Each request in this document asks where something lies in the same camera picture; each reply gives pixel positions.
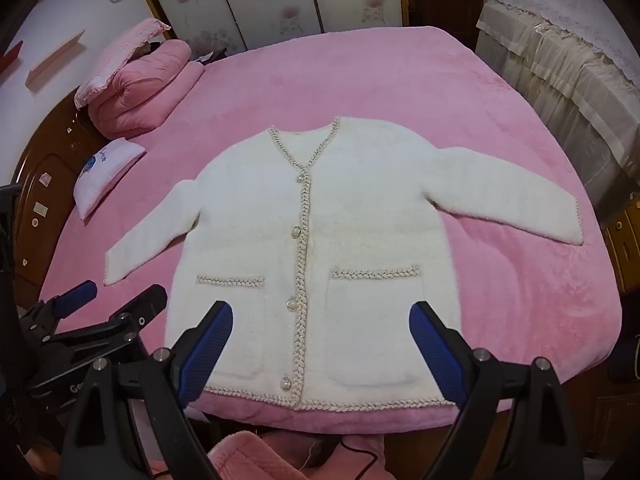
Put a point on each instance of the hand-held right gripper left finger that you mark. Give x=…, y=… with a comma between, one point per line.
x=210, y=345

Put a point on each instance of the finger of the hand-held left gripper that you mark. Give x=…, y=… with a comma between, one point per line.
x=82, y=291
x=145, y=302

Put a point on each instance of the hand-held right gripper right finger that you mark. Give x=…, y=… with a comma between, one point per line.
x=435, y=355

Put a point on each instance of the white fleece cardigan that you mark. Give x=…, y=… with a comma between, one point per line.
x=350, y=200

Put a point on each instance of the small white printed pillow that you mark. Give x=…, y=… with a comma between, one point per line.
x=102, y=180

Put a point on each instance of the brown wooden headboard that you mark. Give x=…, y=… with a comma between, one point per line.
x=45, y=170

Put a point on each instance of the folded pink quilt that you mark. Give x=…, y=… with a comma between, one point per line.
x=145, y=90

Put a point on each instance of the wooden drawer cabinet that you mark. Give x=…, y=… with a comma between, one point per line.
x=625, y=240

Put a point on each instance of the pink lace-edged pillow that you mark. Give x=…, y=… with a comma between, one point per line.
x=120, y=55

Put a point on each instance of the pink bed blanket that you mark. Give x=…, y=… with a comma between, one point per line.
x=400, y=85

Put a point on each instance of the lace-covered cabinet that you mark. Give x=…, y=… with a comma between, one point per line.
x=565, y=70

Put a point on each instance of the brown wooden door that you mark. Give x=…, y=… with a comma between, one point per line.
x=445, y=0

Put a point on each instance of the pink wall shelf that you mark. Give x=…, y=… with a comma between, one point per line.
x=55, y=60

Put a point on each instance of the red wall shelf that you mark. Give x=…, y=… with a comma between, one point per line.
x=10, y=57

